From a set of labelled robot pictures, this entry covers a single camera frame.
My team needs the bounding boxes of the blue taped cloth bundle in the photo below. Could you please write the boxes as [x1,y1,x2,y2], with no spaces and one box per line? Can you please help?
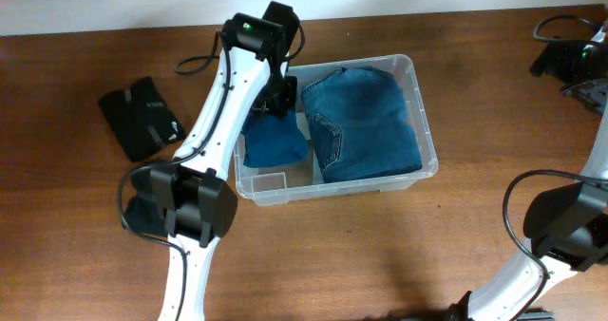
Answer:
[241,110,309,168]

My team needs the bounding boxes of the dark blue jeans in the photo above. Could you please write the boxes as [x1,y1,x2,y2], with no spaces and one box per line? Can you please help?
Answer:
[300,66,423,183]

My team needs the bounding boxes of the black shirt with logo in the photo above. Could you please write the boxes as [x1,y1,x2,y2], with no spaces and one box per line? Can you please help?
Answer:
[98,77,185,162]

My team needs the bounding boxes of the dark green taped cloth bundle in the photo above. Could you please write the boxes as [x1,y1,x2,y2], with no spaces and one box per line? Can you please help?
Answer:
[118,160,167,237]

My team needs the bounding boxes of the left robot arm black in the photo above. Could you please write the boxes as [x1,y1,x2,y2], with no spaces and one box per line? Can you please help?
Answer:
[149,2,301,320]

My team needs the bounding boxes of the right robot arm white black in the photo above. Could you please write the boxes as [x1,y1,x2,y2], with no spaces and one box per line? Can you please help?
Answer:
[444,121,607,320]

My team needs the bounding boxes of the clear plastic storage bin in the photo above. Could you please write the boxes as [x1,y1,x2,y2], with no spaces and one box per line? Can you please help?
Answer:
[233,54,439,206]

